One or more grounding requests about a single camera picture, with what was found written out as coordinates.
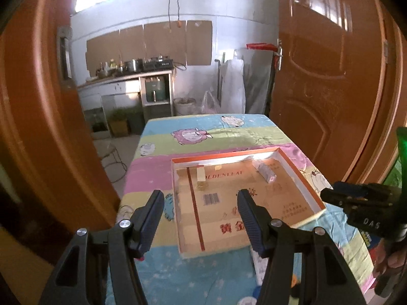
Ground cartoon sheep printed blanket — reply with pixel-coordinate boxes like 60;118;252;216
106;114;376;305

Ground person's right hand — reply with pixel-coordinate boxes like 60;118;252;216
373;240;407;278

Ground metal latch plate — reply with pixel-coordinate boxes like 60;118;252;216
56;26;73;80

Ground kitchen counter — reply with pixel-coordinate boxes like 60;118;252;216
77;68;175;124

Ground metal stool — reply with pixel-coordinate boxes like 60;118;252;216
95;140;128;183

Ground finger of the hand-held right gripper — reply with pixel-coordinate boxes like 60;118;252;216
332;181;369;195
321;188;354;211

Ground black gas stove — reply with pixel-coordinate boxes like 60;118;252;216
142;56;175;70

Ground metal rod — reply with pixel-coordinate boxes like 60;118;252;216
215;59;223;100

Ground red paper strip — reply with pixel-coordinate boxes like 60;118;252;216
246;42;277;51

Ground green box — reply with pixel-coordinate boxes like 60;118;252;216
383;162;407;186

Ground cardboard wall sheet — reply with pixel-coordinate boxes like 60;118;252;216
144;22;187;66
186;20;213;66
86;35;121;75
120;27;145;67

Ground white plastic wrapped panel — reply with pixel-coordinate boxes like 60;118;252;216
219;59;247;113

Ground wooden door frame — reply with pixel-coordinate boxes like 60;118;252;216
350;0;407;186

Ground clear glitter-filled box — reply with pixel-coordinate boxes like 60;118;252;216
253;160;277;183

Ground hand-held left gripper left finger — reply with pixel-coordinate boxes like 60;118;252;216
40;190;165;305

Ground green air fryer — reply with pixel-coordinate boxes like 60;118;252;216
144;75;166;103

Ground wooden planter box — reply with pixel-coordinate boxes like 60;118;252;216
108;110;129;137

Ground hanging cord with orange switch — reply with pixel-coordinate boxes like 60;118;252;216
168;0;182;33

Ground metal door handle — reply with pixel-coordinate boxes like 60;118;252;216
274;38;283;71

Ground grey wrapped panel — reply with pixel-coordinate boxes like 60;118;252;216
243;49;274;115

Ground dark planter box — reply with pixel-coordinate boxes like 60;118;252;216
127;108;146;134

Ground orange-rimmed cardboard tray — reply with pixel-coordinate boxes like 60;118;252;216
171;147;327;254

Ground wooden door with handle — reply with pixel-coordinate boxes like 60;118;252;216
270;0;387;181

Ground white plastic bag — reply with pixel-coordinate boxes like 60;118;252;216
201;90;221;114

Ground metal cooking pot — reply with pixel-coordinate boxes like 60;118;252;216
124;58;143;72

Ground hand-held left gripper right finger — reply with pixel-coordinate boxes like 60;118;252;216
237;189;366;305

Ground round basin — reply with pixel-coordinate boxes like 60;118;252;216
173;97;196;116

